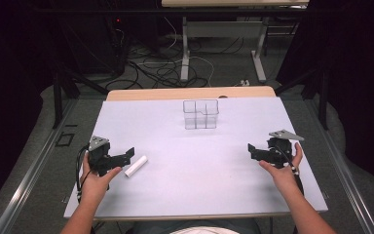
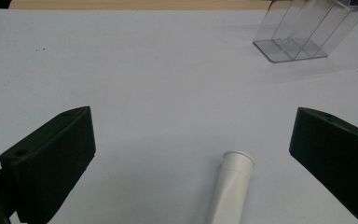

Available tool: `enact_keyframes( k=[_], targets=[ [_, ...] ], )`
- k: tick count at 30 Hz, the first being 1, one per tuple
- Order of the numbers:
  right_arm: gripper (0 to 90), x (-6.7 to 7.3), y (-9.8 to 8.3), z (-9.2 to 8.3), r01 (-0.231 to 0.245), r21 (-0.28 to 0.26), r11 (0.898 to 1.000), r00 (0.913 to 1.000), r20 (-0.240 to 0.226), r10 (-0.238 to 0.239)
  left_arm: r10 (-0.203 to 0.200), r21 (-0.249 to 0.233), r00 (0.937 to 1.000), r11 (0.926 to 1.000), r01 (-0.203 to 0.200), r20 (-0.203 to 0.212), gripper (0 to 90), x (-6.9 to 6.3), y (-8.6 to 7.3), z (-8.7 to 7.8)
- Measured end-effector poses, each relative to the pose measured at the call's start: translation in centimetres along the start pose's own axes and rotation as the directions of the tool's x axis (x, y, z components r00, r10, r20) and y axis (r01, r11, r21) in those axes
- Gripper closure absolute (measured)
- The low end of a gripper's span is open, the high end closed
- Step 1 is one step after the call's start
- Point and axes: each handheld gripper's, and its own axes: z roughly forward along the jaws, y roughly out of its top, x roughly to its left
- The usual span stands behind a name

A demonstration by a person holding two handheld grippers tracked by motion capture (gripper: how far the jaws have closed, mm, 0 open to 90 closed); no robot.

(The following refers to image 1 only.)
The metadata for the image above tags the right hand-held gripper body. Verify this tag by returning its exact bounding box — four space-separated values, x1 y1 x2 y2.
266 129 305 169

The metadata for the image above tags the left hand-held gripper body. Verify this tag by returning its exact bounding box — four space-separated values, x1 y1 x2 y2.
88 136 115 177

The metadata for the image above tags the white plastic tube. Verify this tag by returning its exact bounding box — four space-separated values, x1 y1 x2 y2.
124 155 149 178

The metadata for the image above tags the clear plastic compartment organizer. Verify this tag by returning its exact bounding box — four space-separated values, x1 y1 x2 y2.
182 98 220 131

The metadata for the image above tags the person's right hand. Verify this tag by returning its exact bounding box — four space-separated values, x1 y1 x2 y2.
258 141 304 193

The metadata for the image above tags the person's left hand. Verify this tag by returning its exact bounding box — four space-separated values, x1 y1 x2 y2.
79 153 124 203

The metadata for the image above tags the wooden table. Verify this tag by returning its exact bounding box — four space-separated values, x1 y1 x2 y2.
67 86 322 222

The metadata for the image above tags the white table cover sheet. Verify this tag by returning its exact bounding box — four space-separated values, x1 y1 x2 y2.
63 97 329 219

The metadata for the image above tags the black curtain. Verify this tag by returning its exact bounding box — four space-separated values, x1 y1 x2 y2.
0 0 62 217
276 0 374 191

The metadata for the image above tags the black computer tower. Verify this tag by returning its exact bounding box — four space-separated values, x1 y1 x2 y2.
108 13 129 76

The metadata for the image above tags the white desk with metal legs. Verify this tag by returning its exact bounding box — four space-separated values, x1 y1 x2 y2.
161 0 310 84

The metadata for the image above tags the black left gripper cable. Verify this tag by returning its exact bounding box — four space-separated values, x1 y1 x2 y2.
75 145 91 204

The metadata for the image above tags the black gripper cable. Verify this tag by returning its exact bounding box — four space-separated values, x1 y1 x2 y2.
75 145 91 204
272 145 306 197

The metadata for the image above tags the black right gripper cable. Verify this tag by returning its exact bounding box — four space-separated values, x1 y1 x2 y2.
272 145 306 197

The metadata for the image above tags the black metal frame stand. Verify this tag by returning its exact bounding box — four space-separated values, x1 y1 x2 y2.
52 62 110 130
274 62 331 131

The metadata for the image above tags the grey metal floor rail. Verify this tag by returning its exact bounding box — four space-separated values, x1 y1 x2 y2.
0 98 79 234
305 98 374 234

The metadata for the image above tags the tangle of black floor cables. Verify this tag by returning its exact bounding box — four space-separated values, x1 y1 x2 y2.
105 35 245 91

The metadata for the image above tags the white floor cable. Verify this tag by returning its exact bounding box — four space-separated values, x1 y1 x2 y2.
162 16 216 88

